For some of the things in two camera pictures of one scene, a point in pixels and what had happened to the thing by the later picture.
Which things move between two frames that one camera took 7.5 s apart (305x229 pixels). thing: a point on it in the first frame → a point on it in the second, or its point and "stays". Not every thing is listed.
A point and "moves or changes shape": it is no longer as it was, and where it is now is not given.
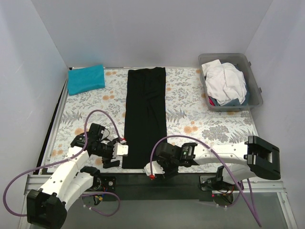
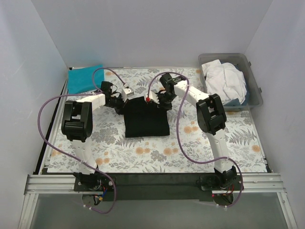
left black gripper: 112,152 → 120,108
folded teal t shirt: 86,79 stays
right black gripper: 165,170 → 163,102
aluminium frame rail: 33,181 stays
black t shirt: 145,120 moves or changes shape
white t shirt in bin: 224,82 stays
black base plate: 170,186 stays
